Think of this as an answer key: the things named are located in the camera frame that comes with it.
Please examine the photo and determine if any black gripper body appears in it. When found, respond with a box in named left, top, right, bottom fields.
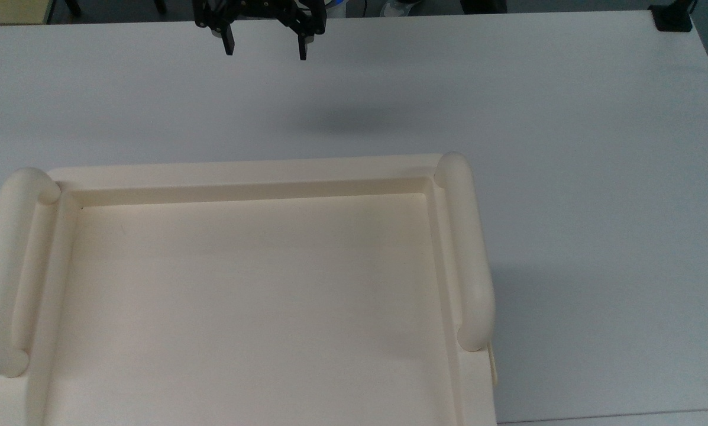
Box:
left=192, top=0, right=326, bottom=37

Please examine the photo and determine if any cream plastic cabinet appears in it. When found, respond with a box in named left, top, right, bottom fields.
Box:
left=0, top=152, right=500, bottom=426

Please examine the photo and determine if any grey bag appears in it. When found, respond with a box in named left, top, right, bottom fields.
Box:
left=380, top=0, right=419, bottom=17

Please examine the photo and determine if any light wooden furniture panel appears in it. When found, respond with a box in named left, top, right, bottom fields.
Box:
left=0, top=0, right=56, bottom=25

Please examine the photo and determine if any black table clamp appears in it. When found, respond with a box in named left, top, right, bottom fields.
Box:
left=648, top=0, right=694, bottom=33

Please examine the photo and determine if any cream tubular cabinet handle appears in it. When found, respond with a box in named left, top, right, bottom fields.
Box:
left=434, top=152, right=497, bottom=353
left=0, top=167, right=62, bottom=379

